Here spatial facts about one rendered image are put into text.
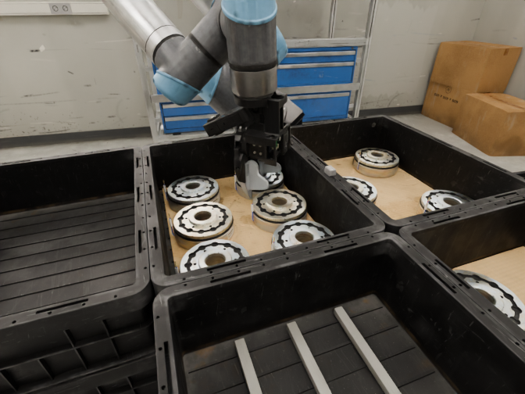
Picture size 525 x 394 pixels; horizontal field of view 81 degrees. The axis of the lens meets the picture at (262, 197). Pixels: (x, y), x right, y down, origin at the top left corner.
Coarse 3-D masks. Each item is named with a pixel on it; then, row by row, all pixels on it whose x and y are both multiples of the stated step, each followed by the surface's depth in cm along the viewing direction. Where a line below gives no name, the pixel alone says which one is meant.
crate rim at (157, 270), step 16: (160, 144) 63; (176, 144) 64; (144, 160) 57; (304, 160) 58; (144, 176) 52; (320, 176) 53; (384, 224) 41; (160, 240) 38; (320, 240) 38; (336, 240) 38; (160, 256) 36; (256, 256) 36; (272, 256) 36; (160, 272) 34; (192, 272) 34; (208, 272) 34; (160, 288) 32
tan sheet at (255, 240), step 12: (216, 180) 71; (228, 180) 71; (228, 192) 66; (168, 204) 63; (228, 204) 63; (240, 204) 63; (168, 216) 59; (240, 216) 59; (240, 228) 56; (252, 228) 56; (240, 240) 53; (252, 240) 53; (264, 240) 53; (180, 252) 51; (252, 252) 51; (264, 252) 51
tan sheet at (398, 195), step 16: (336, 160) 80; (352, 160) 80; (352, 176) 73; (368, 176) 73; (400, 176) 73; (384, 192) 66; (400, 192) 66; (416, 192) 66; (384, 208) 61; (400, 208) 61; (416, 208) 61
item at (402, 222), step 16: (304, 128) 73; (448, 144) 63; (320, 160) 57; (480, 160) 57; (336, 176) 52; (512, 176) 52; (352, 192) 48; (512, 192) 48; (368, 208) 44; (448, 208) 44; (464, 208) 44; (400, 224) 41
